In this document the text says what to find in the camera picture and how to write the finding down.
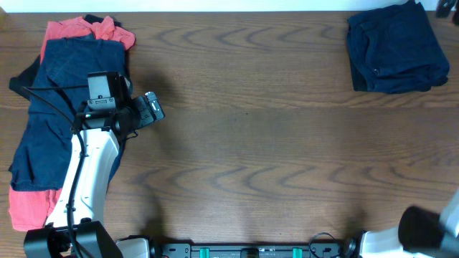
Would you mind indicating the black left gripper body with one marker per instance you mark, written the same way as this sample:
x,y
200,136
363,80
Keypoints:
x,y
136,115

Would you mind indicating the navy blue shorts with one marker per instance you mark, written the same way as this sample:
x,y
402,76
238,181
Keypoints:
x,y
396,50

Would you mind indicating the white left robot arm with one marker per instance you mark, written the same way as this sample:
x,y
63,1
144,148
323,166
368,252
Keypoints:
x,y
100,126

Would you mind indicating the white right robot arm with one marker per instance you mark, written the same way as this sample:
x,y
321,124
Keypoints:
x,y
419,233

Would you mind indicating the navy garment on pile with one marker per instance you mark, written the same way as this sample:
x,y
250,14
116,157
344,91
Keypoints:
x,y
42,158

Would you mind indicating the black folded garment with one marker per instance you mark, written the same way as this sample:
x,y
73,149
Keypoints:
x,y
359,82

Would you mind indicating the coral red garment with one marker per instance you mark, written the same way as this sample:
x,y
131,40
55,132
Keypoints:
x,y
30,209

